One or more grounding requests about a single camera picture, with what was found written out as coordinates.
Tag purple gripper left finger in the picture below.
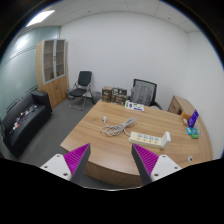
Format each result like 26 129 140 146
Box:
40 142 92 185

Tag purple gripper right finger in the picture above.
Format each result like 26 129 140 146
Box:
131 143 183 186

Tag white charger plug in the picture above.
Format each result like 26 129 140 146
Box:
162 131 171 143

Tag white power strip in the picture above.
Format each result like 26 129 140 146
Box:
129 132 166 148

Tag wooden office desk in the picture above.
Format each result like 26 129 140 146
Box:
61 101 213 187

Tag teal small box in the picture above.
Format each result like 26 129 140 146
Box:
186 127 199 139

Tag white green flat box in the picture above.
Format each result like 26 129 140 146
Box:
125 100 144 111

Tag black folding chair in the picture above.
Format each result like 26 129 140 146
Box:
68 71 92 111

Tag grey jacket on chair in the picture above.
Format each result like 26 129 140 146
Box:
131 85 152 106

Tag black leather sofa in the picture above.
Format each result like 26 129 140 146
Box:
1 91 53 158

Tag purple box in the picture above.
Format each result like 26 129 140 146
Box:
188 111 199 128

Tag black mesh office chair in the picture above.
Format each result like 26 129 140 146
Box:
129 79 162 109

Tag small items on sofa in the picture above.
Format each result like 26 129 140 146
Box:
12 105 37 131

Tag stacked brown cardboard boxes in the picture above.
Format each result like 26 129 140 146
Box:
102 86 127 105

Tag wooden glass-door cabinet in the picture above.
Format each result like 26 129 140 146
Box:
36 39 68 108

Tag ceiling light panel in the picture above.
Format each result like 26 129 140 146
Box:
27 10 54 27

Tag white coiled power cable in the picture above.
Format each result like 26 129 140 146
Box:
100 115 138 137

